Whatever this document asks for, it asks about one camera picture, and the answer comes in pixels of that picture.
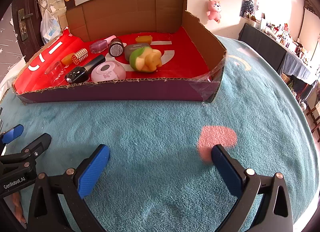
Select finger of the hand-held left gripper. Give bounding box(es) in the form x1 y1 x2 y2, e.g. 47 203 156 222
0 124 24 156
0 133 52 172

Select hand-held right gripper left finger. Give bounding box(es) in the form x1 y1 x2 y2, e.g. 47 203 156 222
26 144 111 232

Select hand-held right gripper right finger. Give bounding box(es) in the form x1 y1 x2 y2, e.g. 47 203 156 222
211 144 294 232

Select black nail polish bottle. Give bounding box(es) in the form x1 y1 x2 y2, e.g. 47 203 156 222
64 55 105 84

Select cardboard box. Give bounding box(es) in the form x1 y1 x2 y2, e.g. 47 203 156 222
11 0 228 105

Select orange soap bar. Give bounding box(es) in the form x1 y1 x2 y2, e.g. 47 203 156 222
61 52 75 66
135 35 153 45

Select studded metal cylinder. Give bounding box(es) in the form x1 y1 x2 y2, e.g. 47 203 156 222
72 48 88 65

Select pink oval gadget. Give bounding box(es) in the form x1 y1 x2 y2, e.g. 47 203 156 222
90 60 127 82

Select pink nail polish bottle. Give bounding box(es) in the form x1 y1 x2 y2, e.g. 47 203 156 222
89 35 117 54

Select green turtle toy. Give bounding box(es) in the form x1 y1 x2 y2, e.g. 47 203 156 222
129 46 163 73

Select brown square compact case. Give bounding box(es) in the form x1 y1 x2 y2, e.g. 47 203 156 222
124 42 150 60

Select person's left hand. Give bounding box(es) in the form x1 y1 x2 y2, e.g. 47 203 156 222
10 192 27 224

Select dark wooden door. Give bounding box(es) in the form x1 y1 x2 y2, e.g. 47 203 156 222
11 0 75 58

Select white plastic bag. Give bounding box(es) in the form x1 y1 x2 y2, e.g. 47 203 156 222
40 9 62 45

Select red printed bag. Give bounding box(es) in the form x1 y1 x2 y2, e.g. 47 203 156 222
14 26 213 95

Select cluttered toiletry bottles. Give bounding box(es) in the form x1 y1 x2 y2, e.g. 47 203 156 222
250 13 320 60

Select pink plush toy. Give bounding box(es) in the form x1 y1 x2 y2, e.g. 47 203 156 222
206 0 222 23

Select white wardrobe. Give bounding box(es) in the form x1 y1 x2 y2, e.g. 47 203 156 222
297 8 320 57

